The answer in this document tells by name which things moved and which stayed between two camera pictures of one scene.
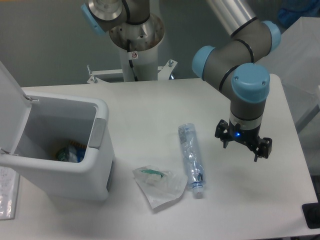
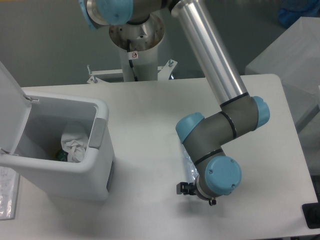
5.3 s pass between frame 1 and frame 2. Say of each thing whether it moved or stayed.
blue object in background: stayed
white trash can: stayed
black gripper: moved
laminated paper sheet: stayed
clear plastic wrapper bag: moved
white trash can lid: stayed
